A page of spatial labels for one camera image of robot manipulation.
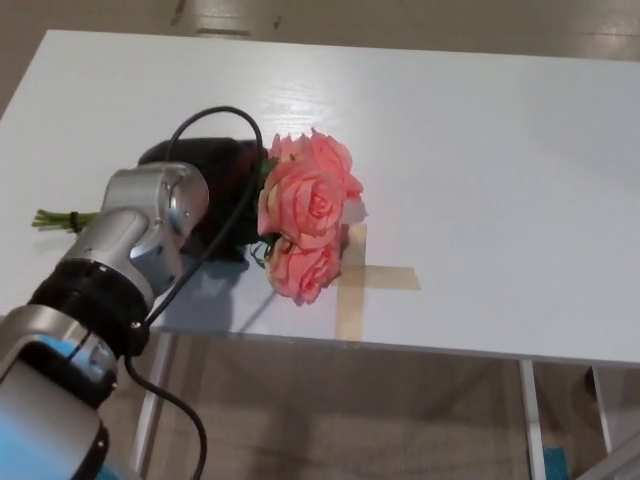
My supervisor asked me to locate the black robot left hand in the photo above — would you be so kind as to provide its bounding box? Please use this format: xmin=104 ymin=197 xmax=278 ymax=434
xmin=137 ymin=135 xmax=272 ymax=264

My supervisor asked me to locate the pink rose bouquet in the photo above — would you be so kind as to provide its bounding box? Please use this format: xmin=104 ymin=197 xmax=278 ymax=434
xmin=32 ymin=128 xmax=370 ymax=307

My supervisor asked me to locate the long beige tape strip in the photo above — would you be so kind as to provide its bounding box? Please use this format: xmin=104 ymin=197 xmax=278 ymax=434
xmin=333 ymin=223 xmax=369 ymax=341

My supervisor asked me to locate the white table leg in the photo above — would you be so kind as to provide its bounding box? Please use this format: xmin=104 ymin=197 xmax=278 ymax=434
xmin=589 ymin=364 xmax=615 ymax=454
xmin=517 ymin=358 xmax=546 ymax=480
xmin=128 ymin=332 xmax=176 ymax=480

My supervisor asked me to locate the blue floor object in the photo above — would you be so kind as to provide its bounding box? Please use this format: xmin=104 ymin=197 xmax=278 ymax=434
xmin=543 ymin=444 xmax=569 ymax=480

